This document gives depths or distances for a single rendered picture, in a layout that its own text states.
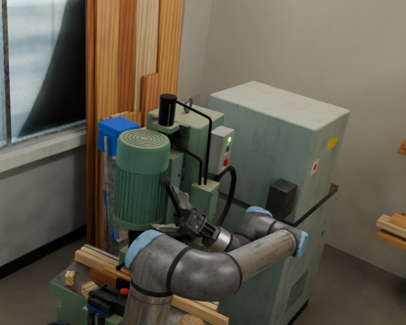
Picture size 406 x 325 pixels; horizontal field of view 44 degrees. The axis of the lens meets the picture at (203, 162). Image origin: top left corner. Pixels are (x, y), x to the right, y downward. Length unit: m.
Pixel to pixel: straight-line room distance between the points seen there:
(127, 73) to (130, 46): 0.18
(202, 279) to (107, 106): 2.23
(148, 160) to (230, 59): 2.65
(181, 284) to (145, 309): 0.13
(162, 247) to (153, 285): 0.10
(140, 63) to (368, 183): 1.86
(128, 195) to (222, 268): 0.59
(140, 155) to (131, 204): 0.19
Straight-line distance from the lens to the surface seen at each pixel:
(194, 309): 1.87
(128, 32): 3.35
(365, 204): 3.96
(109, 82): 3.24
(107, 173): 2.74
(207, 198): 1.84
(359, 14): 3.70
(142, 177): 1.64
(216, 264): 1.19
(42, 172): 3.32
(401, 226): 3.45
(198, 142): 1.79
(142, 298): 1.26
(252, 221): 1.71
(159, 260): 1.20
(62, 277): 2.02
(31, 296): 3.34
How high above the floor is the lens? 2.15
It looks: 25 degrees down
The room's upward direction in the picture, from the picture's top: 8 degrees clockwise
